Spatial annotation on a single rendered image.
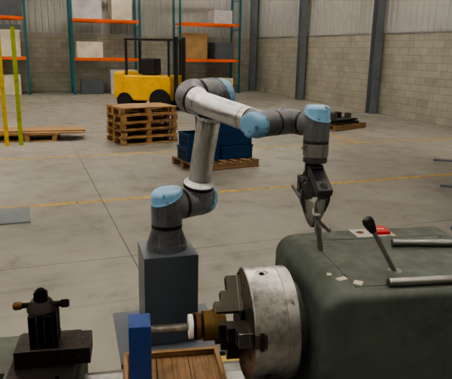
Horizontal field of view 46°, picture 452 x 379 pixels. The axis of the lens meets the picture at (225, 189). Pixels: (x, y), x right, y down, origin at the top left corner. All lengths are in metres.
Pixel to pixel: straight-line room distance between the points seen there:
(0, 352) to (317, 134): 1.16
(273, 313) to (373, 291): 0.26
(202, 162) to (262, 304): 0.73
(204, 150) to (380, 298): 0.88
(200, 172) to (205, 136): 0.14
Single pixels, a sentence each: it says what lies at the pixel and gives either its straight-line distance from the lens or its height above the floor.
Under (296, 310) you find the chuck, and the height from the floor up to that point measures 1.18.
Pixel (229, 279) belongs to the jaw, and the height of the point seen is 1.19.
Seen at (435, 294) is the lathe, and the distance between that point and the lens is 1.48.
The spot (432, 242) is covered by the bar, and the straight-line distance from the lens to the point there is 1.78.
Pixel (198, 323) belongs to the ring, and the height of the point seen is 1.10.
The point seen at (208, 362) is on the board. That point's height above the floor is 0.88.
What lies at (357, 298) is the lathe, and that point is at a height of 1.24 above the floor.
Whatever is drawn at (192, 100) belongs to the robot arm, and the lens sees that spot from 1.76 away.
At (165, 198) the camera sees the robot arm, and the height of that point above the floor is 1.31.
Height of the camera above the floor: 1.83
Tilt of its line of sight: 15 degrees down
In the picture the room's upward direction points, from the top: 1 degrees clockwise
